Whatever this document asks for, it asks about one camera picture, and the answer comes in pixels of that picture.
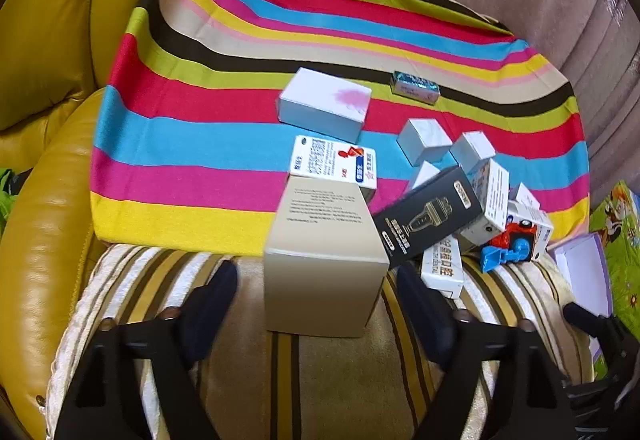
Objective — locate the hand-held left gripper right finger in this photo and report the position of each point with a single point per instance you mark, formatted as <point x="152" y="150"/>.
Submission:
<point x="425" y="307"/>

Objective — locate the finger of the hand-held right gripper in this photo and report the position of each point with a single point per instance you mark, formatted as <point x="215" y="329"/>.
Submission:
<point x="582" y="317"/>

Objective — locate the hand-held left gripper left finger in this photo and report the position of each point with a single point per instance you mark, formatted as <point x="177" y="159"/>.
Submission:
<point x="215" y="302"/>

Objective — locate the white box with black letters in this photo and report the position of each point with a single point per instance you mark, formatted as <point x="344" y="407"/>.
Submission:
<point x="442" y="270"/>

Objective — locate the purple and white box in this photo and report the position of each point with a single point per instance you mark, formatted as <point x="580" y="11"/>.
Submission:
<point x="585" y="270"/>

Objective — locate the black box with gold print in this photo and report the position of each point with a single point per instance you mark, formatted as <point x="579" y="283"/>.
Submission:
<point x="425" y="220"/>

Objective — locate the beige cardboard box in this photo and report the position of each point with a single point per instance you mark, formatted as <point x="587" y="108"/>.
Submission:
<point x="325" y="280"/>

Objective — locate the small white cube box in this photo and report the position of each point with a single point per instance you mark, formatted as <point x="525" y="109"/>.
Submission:
<point x="475" y="148"/>
<point x="425" y="135"/>

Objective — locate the teal foil box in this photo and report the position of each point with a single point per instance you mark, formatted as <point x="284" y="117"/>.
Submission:
<point x="415" y="88"/>

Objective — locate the green cartoon play mat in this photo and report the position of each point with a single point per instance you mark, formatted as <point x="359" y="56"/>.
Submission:
<point x="625" y="260"/>

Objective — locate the red and blue toy truck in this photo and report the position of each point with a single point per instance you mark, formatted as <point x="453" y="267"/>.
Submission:
<point x="505" y="245"/>

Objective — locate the white toy box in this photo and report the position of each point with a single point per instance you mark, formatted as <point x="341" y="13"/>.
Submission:
<point x="539" y="220"/>

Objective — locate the beige brown striped cushion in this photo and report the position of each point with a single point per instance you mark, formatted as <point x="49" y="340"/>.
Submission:
<point x="325" y="385"/>

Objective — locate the tall white box grey letters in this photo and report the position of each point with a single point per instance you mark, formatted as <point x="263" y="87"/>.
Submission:
<point x="492" y="200"/>

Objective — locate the small white flat box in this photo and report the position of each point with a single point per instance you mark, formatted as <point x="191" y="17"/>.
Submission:
<point x="525" y="194"/>

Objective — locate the multicolour striped cloth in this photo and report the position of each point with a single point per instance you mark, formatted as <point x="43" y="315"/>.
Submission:
<point x="200" y="130"/>

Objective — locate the white medicine box red mark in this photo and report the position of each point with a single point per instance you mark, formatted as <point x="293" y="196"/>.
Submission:
<point x="325" y="160"/>

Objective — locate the yellow leather sofa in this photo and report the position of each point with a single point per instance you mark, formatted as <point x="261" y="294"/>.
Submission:
<point x="40" y="220"/>

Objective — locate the green leafy object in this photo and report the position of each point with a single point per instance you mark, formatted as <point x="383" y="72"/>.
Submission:
<point x="7" y="200"/>

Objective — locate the white box with pink mark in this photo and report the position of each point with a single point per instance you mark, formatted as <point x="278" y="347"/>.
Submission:
<point x="320" y="95"/>

